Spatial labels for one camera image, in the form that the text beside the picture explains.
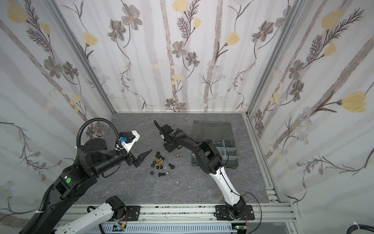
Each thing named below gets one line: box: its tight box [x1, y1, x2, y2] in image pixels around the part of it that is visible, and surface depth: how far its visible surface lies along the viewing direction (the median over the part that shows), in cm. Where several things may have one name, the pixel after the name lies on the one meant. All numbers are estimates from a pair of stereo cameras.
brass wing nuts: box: [155, 157, 164, 166], surface depth 94 cm
